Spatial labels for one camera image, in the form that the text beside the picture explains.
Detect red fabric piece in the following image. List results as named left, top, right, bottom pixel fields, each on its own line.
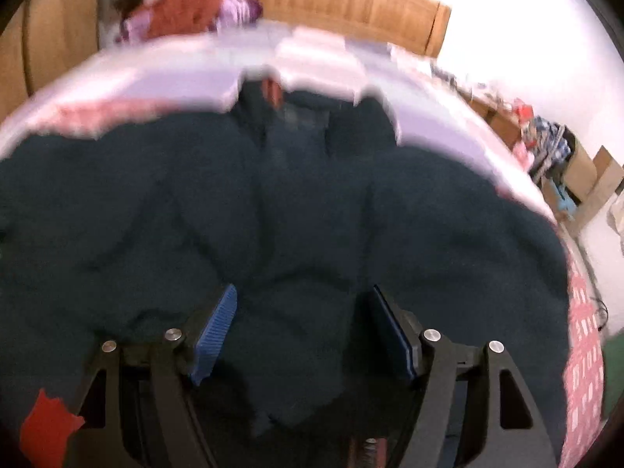
left=19, top=389, right=86, bottom=468

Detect wooden wardrobe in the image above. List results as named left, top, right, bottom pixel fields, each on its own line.
left=1, top=0, right=98, bottom=117

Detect pink purple checkered bedsheet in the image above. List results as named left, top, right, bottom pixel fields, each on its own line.
left=0, top=22, right=560, bottom=227

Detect cardboard box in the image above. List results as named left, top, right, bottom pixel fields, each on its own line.
left=555, top=130, right=623, bottom=237

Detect red white patterned mat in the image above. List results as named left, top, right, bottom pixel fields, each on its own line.
left=560, top=248, right=604, bottom=468

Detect dark navy coat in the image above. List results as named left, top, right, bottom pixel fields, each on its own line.
left=1, top=82, right=569, bottom=467

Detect purple striped garment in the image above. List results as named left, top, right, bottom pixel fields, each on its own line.
left=213, top=0, right=263, bottom=33

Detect rust red garment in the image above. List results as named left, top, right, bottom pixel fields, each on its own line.
left=145, top=0, right=222, bottom=39

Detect wooden side cabinet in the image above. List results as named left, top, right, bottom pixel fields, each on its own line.
left=457, top=88, right=521, bottom=150

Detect blue plaid clothes pile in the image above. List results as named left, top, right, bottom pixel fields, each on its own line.
left=523, top=116, right=571, bottom=184

